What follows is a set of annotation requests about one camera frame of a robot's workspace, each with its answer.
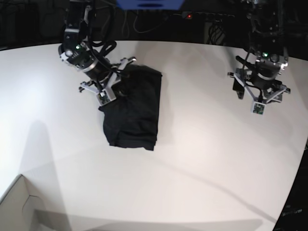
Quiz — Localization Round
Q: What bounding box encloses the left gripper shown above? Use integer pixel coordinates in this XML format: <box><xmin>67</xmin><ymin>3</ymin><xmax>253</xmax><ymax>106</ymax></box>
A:
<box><xmin>228</xmin><ymin>71</ymin><xmax>291</xmax><ymax>115</ymax></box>

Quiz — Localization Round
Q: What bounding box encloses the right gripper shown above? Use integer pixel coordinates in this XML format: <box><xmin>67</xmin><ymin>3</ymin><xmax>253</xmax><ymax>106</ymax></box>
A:
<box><xmin>78</xmin><ymin>57</ymin><xmax>137</xmax><ymax>106</ymax></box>

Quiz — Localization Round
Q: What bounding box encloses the black t-shirt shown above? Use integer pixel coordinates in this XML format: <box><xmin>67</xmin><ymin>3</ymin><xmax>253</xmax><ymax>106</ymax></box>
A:
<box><xmin>99</xmin><ymin>65</ymin><xmax>163</xmax><ymax>151</ymax></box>

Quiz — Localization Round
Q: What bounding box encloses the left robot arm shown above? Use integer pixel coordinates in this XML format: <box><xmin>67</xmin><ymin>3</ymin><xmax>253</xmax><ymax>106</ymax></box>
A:
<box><xmin>228</xmin><ymin>0</ymin><xmax>291</xmax><ymax>115</ymax></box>

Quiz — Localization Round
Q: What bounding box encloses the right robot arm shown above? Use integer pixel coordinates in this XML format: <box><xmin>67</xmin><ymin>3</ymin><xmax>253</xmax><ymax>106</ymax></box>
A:
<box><xmin>58</xmin><ymin>0</ymin><xmax>136</xmax><ymax>106</ymax></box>

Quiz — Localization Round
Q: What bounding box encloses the blue plastic bin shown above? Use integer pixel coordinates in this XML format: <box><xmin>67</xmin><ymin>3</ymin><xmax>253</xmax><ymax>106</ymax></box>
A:
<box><xmin>116</xmin><ymin>0</ymin><xmax>184</xmax><ymax>10</ymax></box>

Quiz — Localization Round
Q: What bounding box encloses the black power strip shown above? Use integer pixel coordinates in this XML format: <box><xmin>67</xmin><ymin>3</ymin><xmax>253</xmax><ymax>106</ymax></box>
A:
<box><xmin>181</xmin><ymin>12</ymin><xmax>235</xmax><ymax>23</ymax></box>

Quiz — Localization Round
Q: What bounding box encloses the white cardboard box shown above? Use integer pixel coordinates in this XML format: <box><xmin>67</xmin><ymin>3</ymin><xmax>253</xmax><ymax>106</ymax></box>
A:
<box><xmin>0</xmin><ymin>175</ymin><xmax>72</xmax><ymax>231</ymax></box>

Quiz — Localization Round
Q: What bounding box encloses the white cable on floor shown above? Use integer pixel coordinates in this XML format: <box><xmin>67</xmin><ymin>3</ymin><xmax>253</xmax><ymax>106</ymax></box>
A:
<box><xmin>120</xmin><ymin>9</ymin><xmax>169</xmax><ymax>34</ymax></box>

